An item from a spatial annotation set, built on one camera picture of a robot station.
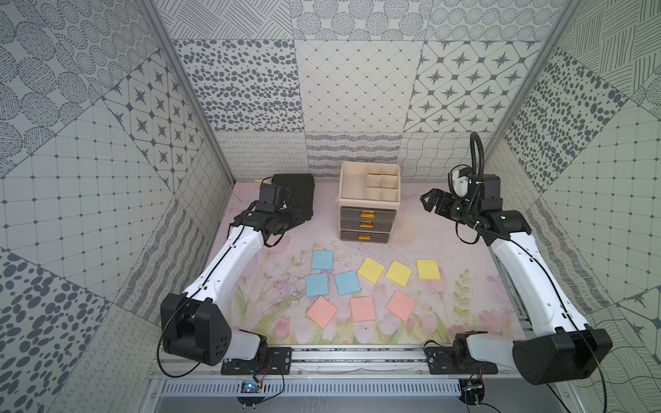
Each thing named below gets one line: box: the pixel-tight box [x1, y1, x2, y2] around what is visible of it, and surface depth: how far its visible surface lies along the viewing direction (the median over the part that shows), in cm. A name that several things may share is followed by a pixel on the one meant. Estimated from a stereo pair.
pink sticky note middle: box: [349, 295, 377, 322], surface depth 85 cm
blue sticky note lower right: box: [334, 270, 361, 296], surface depth 91 cm
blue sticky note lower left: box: [306, 273, 328, 298], surface depth 91 cm
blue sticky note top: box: [311, 250, 334, 271], surface depth 97 cm
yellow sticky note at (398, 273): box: [385, 259, 413, 287], surface depth 94 cm
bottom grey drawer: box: [339, 230, 390, 244], surface depth 97 cm
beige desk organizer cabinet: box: [338, 160, 401, 226], surface depth 87 cm
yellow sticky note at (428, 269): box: [415, 258, 441, 280], surface depth 95 cm
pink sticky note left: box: [305, 295, 340, 330], surface depth 85 cm
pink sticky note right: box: [384, 289, 417, 323], surface depth 87 cm
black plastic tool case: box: [271, 173, 316, 222], surface depth 113 cm
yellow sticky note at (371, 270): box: [357, 256, 385, 284], surface depth 95 cm
